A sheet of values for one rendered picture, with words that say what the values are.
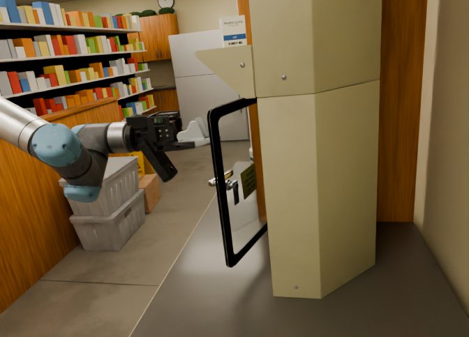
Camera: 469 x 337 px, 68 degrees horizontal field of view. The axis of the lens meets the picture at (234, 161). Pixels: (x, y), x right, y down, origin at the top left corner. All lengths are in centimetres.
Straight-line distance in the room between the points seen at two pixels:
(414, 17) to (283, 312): 81
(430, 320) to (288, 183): 40
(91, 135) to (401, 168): 86
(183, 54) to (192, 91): 61
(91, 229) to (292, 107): 261
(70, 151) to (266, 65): 40
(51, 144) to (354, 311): 70
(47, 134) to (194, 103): 526
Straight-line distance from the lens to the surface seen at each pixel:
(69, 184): 84
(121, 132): 84
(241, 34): 78
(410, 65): 108
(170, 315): 89
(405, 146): 112
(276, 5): 68
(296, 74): 68
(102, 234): 311
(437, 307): 91
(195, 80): 587
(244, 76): 69
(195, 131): 78
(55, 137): 72
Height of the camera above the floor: 151
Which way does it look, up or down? 18 degrees down
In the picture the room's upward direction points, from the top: 6 degrees counter-clockwise
